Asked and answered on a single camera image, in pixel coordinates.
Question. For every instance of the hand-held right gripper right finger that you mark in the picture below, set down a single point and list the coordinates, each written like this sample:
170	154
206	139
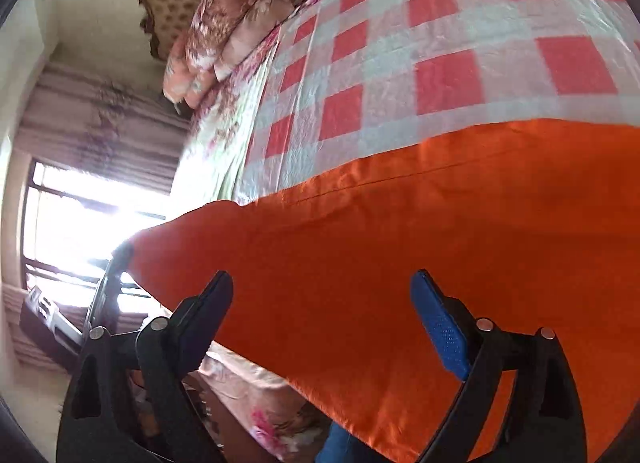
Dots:
445	328

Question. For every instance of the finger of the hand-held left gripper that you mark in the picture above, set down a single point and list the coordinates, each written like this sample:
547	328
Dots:
112	283

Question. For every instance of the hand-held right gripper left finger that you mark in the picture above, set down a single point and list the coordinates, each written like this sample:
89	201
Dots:
210	323

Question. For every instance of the orange pants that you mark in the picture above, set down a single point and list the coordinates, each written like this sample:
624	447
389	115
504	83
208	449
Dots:
400	218

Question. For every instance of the window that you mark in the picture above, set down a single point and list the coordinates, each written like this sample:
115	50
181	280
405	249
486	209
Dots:
65	233

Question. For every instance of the pink patterned curtain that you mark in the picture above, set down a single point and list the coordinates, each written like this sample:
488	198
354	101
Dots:
100	143

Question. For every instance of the person's legs in blue jeans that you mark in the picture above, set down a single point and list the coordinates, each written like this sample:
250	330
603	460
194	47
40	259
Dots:
345	448

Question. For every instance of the folded pink floral quilt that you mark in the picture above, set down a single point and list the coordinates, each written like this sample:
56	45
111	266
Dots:
187	73

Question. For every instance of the pale pink pillow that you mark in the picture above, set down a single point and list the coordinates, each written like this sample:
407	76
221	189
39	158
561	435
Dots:
250	40

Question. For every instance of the red white checked table cover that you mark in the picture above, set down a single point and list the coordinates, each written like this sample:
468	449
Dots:
390	43

